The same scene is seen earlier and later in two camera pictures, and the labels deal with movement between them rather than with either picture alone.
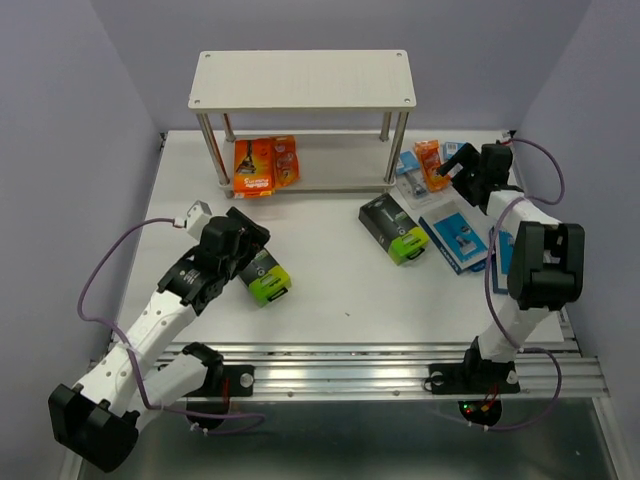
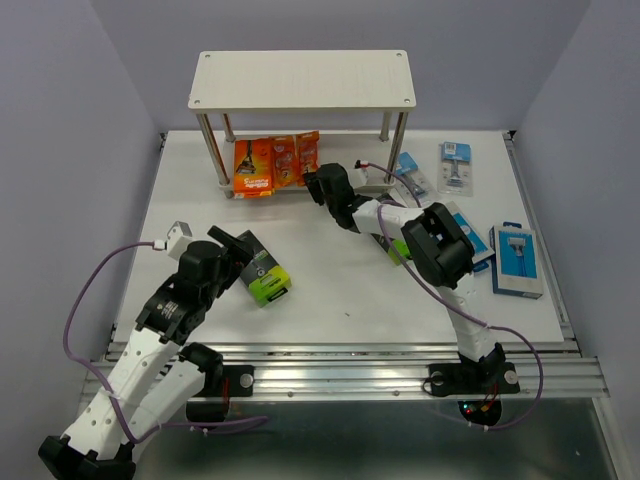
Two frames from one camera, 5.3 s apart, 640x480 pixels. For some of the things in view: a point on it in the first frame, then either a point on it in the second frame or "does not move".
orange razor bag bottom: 286,164 does not move
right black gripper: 467,157 -> 312,186
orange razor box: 254,168 does not move
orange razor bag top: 429,158 -> 307,148
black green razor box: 266,279 does not move
